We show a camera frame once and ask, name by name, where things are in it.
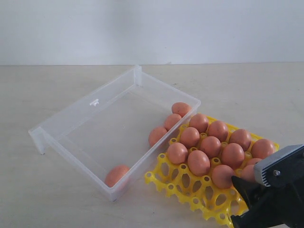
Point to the brown egg top back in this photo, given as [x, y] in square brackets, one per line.
[156, 134]

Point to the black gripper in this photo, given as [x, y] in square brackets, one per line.
[272, 206]

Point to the brown egg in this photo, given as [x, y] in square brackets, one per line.
[248, 173]
[190, 137]
[211, 146]
[177, 153]
[221, 176]
[253, 161]
[156, 134]
[241, 137]
[233, 155]
[200, 122]
[262, 148]
[198, 163]
[219, 130]
[180, 108]

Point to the brown egg front corner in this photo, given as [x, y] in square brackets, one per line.
[115, 174]

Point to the clear plastic storage box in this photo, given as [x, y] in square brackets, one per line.
[111, 125]

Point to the brown egg edge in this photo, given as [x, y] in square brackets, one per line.
[171, 120]

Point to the yellow plastic egg tray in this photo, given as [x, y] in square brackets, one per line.
[200, 191]

